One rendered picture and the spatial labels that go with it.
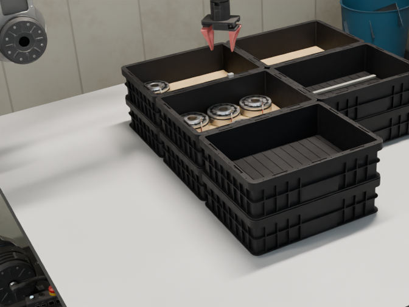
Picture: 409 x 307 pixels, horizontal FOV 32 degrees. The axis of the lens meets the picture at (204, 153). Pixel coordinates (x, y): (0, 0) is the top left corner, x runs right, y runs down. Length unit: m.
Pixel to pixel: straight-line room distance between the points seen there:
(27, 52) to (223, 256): 0.84
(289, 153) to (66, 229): 0.66
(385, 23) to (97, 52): 1.64
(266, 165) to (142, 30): 2.27
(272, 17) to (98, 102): 2.01
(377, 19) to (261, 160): 2.35
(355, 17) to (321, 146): 2.26
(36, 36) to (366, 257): 1.13
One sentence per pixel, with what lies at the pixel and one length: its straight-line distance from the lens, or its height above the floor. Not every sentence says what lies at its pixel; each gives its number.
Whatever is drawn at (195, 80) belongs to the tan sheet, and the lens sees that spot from 2.54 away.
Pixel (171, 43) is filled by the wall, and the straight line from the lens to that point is 4.24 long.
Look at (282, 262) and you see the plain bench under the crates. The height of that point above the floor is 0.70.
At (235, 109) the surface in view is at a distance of 2.24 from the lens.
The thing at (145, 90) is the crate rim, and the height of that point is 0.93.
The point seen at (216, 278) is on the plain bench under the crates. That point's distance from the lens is 1.80.
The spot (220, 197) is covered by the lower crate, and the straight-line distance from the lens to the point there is 1.91.
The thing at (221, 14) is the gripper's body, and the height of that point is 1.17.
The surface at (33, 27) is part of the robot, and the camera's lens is 2.18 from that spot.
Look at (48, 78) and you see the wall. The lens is 4.02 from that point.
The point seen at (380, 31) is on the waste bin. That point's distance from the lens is 4.28.
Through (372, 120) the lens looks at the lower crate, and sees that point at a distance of 2.28.
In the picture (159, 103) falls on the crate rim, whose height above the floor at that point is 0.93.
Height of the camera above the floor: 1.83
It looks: 29 degrees down
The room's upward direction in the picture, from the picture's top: 4 degrees counter-clockwise
